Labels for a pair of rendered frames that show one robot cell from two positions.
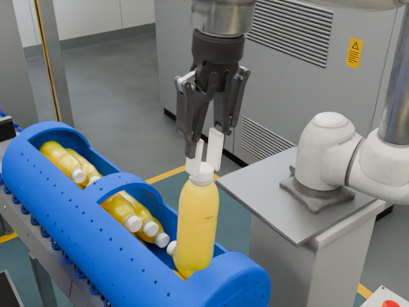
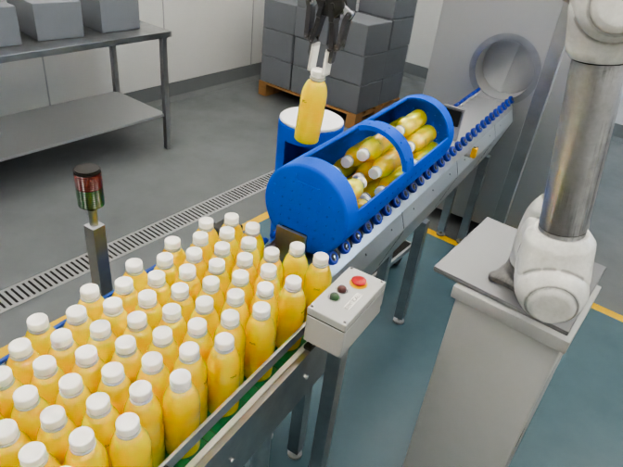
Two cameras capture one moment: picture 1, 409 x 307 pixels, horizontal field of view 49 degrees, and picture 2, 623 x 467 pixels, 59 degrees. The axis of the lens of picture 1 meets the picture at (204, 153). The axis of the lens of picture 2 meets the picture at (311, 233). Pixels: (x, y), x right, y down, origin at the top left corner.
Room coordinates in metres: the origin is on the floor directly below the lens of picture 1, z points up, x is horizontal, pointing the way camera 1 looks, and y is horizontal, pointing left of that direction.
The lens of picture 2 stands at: (0.18, -1.34, 1.89)
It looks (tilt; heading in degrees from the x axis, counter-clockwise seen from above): 33 degrees down; 70
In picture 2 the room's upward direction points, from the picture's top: 7 degrees clockwise
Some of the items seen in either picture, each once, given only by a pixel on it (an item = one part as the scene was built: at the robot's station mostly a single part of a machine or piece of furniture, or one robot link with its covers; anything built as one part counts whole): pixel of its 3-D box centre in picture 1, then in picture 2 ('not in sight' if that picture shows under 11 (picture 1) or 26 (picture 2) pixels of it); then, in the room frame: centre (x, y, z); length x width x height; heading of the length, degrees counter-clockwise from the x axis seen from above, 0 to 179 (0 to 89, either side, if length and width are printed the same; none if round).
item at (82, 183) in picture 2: not in sight; (88, 179); (0.05, -0.07, 1.23); 0.06 x 0.06 x 0.04
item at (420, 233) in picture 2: not in sight; (410, 273); (1.40, 0.56, 0.31); 0.06 x 0.06 x 0.63; 42
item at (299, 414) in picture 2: not in sight; (301, 400); (0.67, -0.09, 0.31); 0.06 x 0.06 x 0.63; 42
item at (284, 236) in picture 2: not in sight; (290, 247); (0.57, -0.08, 0.99); 0.10 x 0.02 x 0.12; 132
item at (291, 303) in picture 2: not in sight; (289, 314); (0.50, -0.37, 0.99); 0.07 x 0.07 x 0.19
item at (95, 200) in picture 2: not in sight; (90, 195); (0.05, -0.07, 1.18); 0.06 x 0.06 x 0.05
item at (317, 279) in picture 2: not in sight; (316, 289); (0.59, -0.29, 0.99); 0.07 x 0.07 x 0.19
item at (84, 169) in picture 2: not in sight; (90, 197); (0.05, -0.07, 1.18); 0.06 x 0.06 x 0.16
